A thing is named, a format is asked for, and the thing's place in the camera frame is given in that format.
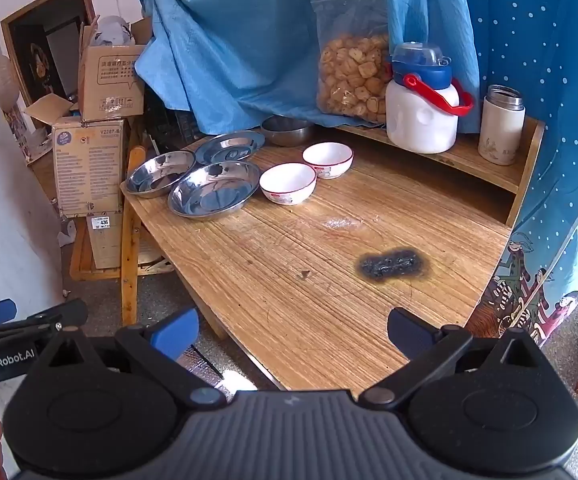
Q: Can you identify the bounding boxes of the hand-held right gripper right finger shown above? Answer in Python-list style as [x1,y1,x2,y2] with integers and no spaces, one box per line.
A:
[359,307,544,408]

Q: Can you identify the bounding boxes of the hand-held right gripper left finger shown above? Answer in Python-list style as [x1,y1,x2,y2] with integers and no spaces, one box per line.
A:
[44,307,227,408]

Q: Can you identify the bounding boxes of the steel plate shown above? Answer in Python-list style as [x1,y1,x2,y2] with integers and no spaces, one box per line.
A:
[125,150,198,198]
[167,161,262,221]
[195,130,266,165]

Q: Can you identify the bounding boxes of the white bowl with red rim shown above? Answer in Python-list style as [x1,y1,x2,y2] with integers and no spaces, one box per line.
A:
[259,162,317,206]
[302,142,354,180]

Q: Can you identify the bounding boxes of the steel bowl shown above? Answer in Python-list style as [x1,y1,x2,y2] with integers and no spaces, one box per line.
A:
[260,115,316,147]

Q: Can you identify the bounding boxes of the small cardboard box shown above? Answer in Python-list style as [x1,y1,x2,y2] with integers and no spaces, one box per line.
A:
[86,212,124,270]

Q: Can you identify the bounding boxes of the wooden chair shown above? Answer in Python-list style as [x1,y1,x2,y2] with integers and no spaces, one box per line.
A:
[69,130,176,327]

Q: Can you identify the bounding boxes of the printed cardboard box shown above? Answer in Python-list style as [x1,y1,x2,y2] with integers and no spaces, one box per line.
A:
[52,116,126,219]

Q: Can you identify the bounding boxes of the wooden shelf riser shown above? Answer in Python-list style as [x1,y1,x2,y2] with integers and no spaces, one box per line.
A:
[334,116,546,227]

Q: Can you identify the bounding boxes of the black plastic crate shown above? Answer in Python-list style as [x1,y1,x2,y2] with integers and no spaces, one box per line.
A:
[144,90,206,153]

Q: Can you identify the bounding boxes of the white jug with blue lid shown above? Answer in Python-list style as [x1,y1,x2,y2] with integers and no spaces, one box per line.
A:
[385,42,475,155]

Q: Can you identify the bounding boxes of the white thermos cup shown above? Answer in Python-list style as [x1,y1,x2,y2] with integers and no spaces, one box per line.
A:
[478,85,526,166]

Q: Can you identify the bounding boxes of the paper lantern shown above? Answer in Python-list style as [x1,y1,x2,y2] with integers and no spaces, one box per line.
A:
[0,50,20,111]

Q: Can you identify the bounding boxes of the open brown cardboard box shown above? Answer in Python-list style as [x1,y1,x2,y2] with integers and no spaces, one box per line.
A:
[78,16,154,122]

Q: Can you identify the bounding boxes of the clear bag of snacks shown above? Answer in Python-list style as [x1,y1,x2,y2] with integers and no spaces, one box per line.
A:
[310,0,392,124]

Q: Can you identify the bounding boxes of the framed picture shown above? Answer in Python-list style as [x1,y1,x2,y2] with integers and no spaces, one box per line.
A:
[0,0,94,108]

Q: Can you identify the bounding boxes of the white bag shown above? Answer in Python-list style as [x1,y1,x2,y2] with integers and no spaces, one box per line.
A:
[91,15,136,47]

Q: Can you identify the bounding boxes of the blue polka-dot printed curtain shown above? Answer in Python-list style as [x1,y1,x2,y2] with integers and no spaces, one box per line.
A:
[454,0,578,347]

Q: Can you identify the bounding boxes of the plain blue cloth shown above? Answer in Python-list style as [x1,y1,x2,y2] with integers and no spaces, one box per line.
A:
[134,0,480,133]

